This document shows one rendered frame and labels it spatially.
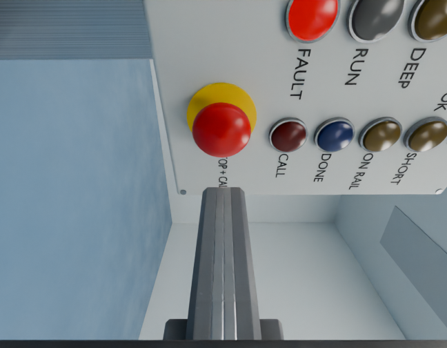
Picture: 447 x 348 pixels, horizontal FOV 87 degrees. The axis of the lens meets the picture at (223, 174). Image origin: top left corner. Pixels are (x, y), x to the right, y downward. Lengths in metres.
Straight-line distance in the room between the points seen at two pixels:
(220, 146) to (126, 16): 0.13
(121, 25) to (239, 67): 0.11
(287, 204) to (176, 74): 4.11
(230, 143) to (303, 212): 4.27
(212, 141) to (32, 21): 0.18
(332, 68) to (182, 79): 0.10
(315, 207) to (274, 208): 0.71
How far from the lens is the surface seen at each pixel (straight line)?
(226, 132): 0.15
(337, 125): 0.20
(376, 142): 0.22
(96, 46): 0.25
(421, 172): 0.28
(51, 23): 0.26
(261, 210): 4.23
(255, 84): 0.17
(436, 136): 0.24
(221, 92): 0.17
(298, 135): 0.19
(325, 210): 4.53
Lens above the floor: 0.94
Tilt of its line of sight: level
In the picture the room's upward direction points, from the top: 90 degrees clockwise
